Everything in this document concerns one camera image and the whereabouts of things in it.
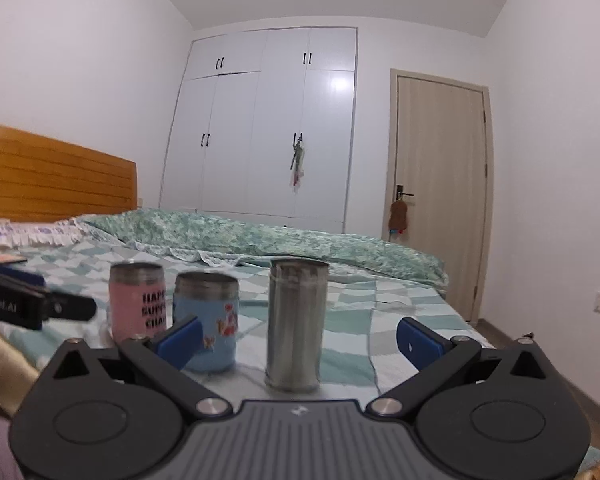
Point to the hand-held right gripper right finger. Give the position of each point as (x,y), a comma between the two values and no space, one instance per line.
(420,342)

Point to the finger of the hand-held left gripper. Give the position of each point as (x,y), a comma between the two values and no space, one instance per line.
(17,275)
(72,306)

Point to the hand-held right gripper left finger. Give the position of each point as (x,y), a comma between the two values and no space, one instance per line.
(179,342)

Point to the tall stainless steel cup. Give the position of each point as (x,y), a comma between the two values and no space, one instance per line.
(296,325)

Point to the blue steel cup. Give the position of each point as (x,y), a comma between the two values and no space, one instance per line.
(215,305)

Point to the pink steel cup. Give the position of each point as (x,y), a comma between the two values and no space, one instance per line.
(132,305)

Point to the purple floral pillow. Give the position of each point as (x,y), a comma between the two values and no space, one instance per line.
(35,232)

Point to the checkered bed sheet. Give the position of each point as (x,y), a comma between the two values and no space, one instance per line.
(370,320)

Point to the beige cloth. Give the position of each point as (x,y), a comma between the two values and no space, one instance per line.
(5,365)

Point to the wooden headboard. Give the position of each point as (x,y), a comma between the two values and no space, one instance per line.
(55,180)

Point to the brown hanging plush toy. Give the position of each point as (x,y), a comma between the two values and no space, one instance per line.
(398,216)

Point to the green floral quilt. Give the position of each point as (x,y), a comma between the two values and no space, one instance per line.
(260,240)

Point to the beige wooden door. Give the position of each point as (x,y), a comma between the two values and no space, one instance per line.
(440,185)

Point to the hanging key ornament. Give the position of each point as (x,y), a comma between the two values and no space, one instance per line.
(297,162)

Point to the white wardrobe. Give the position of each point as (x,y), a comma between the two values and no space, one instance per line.
(240,135)

